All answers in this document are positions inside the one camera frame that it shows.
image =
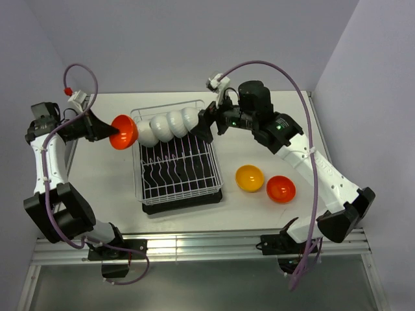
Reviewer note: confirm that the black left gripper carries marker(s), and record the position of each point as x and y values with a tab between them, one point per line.
96	129

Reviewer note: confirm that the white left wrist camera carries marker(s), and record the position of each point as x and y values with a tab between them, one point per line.
78	100

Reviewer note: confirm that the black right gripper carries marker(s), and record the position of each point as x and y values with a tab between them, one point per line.
207	117

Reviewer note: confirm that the orange plastic bowl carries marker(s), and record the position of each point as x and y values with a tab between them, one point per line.
281	189
127	132

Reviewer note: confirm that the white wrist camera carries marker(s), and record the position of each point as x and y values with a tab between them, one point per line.
218	84
78	100

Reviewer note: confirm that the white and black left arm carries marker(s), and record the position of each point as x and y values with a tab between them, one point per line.
59	211

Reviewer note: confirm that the aluminium frame rail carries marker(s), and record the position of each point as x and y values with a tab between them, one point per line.
181	247

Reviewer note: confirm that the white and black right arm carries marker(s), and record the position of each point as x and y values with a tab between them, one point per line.
346	204

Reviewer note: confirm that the black drip tray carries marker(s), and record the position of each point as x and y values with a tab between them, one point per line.
181	201

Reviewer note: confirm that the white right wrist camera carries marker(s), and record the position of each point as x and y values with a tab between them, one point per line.
218	84

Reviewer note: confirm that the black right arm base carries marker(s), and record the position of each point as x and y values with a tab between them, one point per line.
282	244

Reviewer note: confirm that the yellow plastic bowl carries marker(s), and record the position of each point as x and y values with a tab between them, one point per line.
249	178

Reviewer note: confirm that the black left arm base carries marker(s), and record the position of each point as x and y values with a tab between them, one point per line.
115	264

